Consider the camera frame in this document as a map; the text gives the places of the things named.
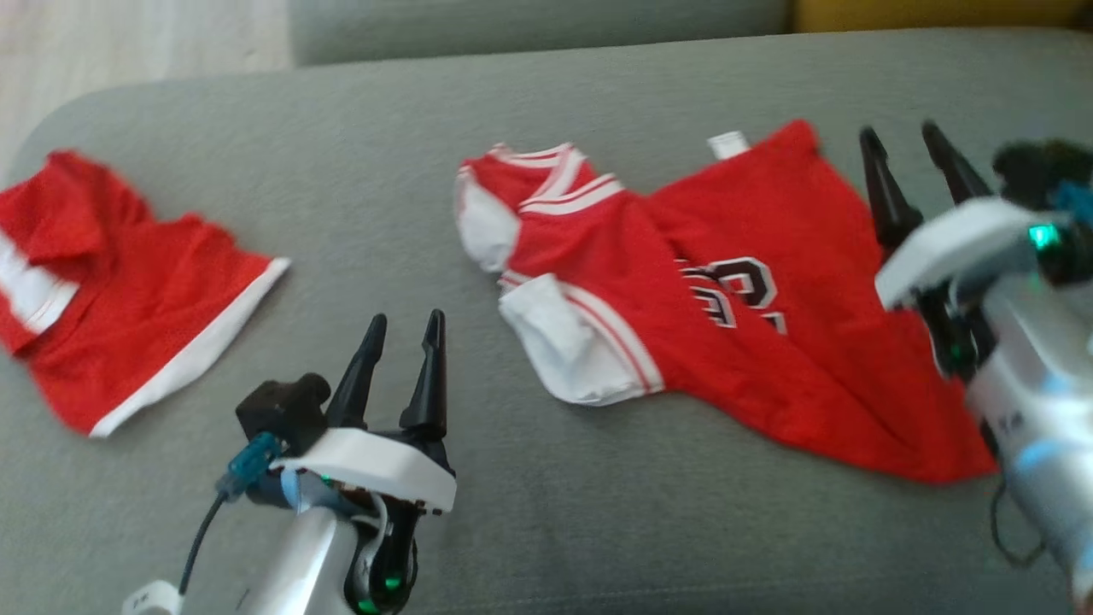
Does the red jersey with white sleeves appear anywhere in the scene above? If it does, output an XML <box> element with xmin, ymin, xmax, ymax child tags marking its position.
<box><xmin>455</xmin><ymin>120</ymin><xmax>998</xmax><ymax>485</ymax></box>

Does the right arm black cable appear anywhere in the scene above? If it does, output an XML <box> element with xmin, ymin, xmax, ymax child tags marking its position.
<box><xmin>989</xmin><ymin>478</ymin><xmax>1049</xmax><ymax>570</ymax></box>

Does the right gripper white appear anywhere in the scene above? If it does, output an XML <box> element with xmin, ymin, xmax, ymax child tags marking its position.
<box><xmin>859</xmin><ymin>120</ymin><xmax>1070</xmax><ymax>383</ymax></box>

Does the large grey sofa seat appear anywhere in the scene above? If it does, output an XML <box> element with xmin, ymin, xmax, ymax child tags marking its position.
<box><xmin>0</xmin><ymin>27</ymin><xmax>1093</xmax><ymax>615</ymax></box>

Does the red garment with white hem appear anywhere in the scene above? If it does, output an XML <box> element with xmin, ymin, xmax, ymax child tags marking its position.
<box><xmin>0</xmin><ymin>149</ymin><xmax>291</xmax><ymax>439</ymax></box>

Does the white cable tag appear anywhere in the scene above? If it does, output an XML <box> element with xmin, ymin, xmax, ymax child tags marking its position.
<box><xmin>122</xmin><ymin>581</ymin><xmax>184</xmax><ymax>615</ymax></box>

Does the large yellow back cushion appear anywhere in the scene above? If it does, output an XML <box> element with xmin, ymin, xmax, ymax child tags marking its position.
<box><xmin>790</xmin><ymin>0</ymin><xmax>1093</xmax><ymax>35</ymax></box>

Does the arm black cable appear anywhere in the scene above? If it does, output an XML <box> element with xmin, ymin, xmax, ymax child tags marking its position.
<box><xmin>178</xmin><ymin>431</ymin><xmax>283</xmax><ymax>599</ymax></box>
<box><xmin>989</xmin><ymin>478</ymin><xmax>1049</xmax><ymax>570</ymax></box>

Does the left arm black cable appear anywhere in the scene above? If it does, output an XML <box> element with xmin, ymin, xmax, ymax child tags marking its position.
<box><xmin>178</xmin><ymin>431</ymin><xmax>283</xmax><ymax>599</ymax></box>

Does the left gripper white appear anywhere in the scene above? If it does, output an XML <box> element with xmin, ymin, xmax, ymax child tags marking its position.
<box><xmin>272</xmin><ymin>309</ymin><xmax>459</xmax><ymax>615</ymax></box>

